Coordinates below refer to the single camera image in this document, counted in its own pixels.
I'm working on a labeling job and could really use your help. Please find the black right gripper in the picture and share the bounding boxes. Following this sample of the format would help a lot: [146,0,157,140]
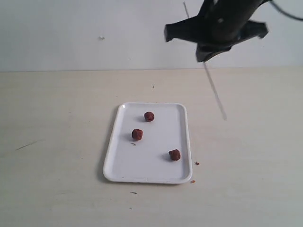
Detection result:
[164,0,268,62]

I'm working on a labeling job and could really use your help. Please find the thin metal skewer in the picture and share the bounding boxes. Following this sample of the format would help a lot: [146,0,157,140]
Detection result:
[183,1,227,121]

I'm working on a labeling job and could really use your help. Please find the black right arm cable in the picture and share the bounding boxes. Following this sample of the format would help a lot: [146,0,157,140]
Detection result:
[269,0,303,21]

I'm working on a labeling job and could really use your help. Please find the meatball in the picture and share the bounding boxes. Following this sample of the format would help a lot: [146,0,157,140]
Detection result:
[169,149,181,161]
[132,129,143,141]
[144,111,154,122]

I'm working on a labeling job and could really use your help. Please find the white rectangular plastic tray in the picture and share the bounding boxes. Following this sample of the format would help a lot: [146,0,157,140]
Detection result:
[102,102,193,184]

